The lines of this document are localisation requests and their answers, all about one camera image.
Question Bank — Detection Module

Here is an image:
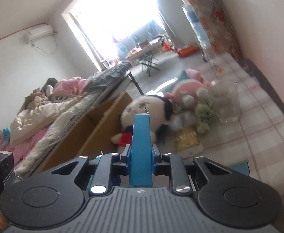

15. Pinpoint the blue cardboard box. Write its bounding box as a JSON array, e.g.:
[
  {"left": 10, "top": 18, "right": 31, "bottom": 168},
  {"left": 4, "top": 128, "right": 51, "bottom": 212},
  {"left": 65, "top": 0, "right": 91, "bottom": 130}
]
[{"left": 129, "top": 113, "right": 152, "bottom": 187}]

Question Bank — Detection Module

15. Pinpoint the green floral soft toy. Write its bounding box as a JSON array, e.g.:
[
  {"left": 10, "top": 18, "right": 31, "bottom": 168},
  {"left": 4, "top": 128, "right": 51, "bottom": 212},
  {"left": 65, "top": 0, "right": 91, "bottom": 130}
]
[{"left": 194, "top": 99, "right": 217, "bottom": 135}]

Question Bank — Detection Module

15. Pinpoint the yellow sponge pack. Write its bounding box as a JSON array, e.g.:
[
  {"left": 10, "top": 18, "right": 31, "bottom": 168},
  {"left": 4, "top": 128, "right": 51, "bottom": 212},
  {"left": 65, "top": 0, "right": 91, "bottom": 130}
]
[{"left": 175, "top": 125, "right": 203, "bottom": 159}]

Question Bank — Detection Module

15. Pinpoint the brown cardboard box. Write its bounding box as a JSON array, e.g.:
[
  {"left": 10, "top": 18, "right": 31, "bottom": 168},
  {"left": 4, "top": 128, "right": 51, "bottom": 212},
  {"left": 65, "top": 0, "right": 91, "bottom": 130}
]
[{"left": 34, "top": 91, "right": 132, "bottom": 174}]

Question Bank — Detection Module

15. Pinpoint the black-haired plush doll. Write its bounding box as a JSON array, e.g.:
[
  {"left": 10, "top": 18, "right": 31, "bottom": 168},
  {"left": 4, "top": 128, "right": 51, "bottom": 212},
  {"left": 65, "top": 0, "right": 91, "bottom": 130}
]
[{"left": 111, "top": 95, "right": 175, "bottom": 146}]

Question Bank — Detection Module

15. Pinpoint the bed with quilts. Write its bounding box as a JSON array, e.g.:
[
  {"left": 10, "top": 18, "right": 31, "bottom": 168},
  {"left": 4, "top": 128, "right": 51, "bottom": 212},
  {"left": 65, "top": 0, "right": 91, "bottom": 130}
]
[{"left": 10, "top": 61, "right": 132, "bottom": 176}]

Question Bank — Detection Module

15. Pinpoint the pink plush toy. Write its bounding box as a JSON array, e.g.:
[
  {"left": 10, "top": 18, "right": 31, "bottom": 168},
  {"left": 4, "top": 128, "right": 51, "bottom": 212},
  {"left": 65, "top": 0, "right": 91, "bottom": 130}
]
[{"left": 164, "top": 67, "right": 210, "bottom": 109}]

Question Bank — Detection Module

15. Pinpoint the teal folded cloth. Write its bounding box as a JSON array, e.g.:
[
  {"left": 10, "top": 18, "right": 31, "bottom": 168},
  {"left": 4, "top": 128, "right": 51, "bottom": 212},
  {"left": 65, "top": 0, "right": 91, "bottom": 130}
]
[{"left": 228, "top": 160, "right": 250, "bottom": 176}]

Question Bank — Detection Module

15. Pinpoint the person with black hair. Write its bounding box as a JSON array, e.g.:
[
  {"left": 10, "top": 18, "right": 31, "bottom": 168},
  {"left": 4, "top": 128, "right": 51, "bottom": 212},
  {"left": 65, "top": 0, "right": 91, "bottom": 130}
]
[{"left": 41, "top": 78, "right": 58, "bottom": 98}]

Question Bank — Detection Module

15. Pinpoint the clear glass cup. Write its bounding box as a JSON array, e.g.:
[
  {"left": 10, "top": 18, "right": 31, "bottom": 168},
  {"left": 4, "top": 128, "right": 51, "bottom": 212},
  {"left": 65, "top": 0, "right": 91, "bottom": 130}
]
[{"left": 209, "top": 79, "right": 241, "bottom": 124}]

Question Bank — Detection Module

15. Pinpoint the folding table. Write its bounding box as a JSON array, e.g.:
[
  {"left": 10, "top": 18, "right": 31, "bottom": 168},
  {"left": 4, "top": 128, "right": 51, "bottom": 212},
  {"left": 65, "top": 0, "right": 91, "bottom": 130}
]
[{"left": 125, "top": 37, "right": 163, "bottom": 76}]

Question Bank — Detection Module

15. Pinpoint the red plastic crate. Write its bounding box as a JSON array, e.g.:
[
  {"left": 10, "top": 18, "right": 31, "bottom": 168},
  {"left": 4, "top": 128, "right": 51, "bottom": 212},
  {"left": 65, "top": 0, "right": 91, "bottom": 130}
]
[{"left": 176, "top": 45, "right": 200, "bottom": 58}]

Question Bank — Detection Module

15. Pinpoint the white air conditioner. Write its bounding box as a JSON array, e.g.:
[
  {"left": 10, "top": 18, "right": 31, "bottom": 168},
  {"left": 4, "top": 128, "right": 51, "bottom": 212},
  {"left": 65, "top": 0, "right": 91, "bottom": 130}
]
[{"left": 25, "top": 25, "right": 54, "bottom": 44}]

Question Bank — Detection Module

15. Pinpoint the large water bottle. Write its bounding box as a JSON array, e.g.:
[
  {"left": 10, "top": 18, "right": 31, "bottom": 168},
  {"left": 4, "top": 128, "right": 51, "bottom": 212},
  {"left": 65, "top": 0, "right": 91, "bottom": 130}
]
[{"left": 183, "top": 5, "right": 210, "bottom": 51}]

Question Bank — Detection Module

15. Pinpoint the floral covered cabinet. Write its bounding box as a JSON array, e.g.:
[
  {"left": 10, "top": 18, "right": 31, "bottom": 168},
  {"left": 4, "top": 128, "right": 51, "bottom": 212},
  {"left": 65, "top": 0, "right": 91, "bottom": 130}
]
[{"left": 188, "top": 0, "right": 242, "bottom": 59}]

